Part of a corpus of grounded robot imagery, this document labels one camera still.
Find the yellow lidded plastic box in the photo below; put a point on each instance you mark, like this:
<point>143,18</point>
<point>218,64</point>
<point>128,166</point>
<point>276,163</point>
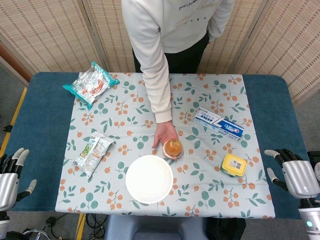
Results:
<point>233,165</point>

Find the floral leaf tablecloth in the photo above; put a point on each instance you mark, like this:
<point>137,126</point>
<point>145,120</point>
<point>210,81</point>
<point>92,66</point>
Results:
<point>165,150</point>

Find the blue white toothpaste box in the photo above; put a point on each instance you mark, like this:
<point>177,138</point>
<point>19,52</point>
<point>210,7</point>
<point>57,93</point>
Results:
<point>218,124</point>

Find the person's bare hand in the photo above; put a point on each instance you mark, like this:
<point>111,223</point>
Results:
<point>163,133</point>

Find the bamboo folding screen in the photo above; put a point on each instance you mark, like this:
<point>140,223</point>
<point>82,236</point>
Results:
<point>50,32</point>

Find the teal clear snack bag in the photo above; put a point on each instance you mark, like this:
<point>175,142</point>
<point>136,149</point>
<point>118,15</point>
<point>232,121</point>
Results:
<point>90,85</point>

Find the person in white sweatshirt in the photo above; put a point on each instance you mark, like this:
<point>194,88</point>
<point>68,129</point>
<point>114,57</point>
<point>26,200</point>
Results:
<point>172,27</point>

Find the orange jelly cup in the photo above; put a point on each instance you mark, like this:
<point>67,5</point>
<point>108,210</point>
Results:
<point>173,149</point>

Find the blue table cover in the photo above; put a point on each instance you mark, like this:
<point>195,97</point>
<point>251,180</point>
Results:
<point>37,130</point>

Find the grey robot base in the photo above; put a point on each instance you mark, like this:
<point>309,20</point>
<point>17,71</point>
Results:
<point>155,228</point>

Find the white round plate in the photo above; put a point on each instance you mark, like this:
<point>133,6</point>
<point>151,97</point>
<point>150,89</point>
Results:
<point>149,178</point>

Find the silver green snack bag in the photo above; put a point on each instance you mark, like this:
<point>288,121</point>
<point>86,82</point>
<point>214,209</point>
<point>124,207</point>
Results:
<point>93,154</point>

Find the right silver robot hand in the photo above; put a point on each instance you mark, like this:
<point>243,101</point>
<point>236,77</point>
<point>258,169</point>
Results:
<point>301,176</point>

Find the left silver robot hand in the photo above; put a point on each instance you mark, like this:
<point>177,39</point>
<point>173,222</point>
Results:
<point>7,178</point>

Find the person's white-sleeved forearm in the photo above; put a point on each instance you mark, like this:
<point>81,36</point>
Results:
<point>156,82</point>

